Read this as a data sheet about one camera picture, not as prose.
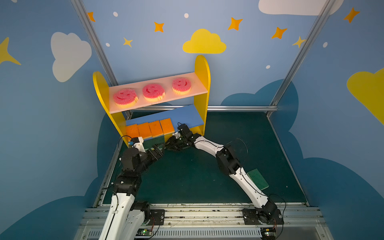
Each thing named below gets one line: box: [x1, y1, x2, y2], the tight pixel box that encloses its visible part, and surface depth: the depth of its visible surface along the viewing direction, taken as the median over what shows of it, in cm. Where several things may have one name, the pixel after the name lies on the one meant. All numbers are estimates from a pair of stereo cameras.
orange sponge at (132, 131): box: [126, 124, 140, 142], surface depth 92 cm
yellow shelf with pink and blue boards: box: [92, 55, 211, 147], surface depth 75 cm
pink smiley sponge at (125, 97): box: [113, 88, 139, 108], surface depth 68 cm
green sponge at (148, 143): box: [143, 137, 157, 150], surface depth 67 cm
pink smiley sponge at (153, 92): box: [142, 83, 166, 102], surface depth 71 cm
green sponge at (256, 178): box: [246, 168, 269, 191], surface depth 88 cm
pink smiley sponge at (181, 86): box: [171, 77, 192, 95], surface depth 76 cm
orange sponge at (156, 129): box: [148, 120, 164, 138], surface depth 93 cm
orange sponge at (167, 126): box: [159, 118, 175, 135], surface depth 95 cm
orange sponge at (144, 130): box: [137, 122, 153, 139], surface depth 92 cm
